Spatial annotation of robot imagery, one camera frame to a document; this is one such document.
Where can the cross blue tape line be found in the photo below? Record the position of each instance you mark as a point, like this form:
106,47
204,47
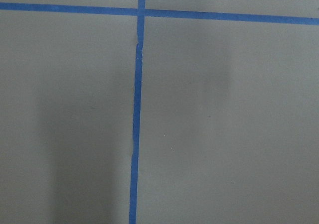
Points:
159,13

